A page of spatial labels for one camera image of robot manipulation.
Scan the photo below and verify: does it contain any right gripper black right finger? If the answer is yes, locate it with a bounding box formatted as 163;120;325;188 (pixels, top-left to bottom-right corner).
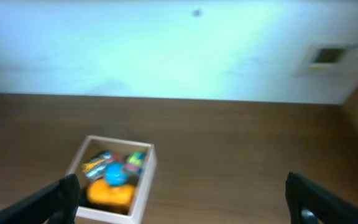
285;172;358;224

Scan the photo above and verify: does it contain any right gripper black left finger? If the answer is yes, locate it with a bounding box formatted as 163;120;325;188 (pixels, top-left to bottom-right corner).
0;174;81;224

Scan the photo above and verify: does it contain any yellow toy animal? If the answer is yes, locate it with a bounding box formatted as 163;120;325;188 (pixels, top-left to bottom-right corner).
86;179;135;210

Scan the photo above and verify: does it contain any blue toy ball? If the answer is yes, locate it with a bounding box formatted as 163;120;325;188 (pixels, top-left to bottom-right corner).
104;163;129;186

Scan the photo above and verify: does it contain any multicolour puzzle cube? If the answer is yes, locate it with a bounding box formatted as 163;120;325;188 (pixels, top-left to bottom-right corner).
124;152;146;175

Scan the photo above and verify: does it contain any pink cardboard box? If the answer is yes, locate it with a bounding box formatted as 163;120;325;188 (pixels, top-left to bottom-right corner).
67;136;157;223

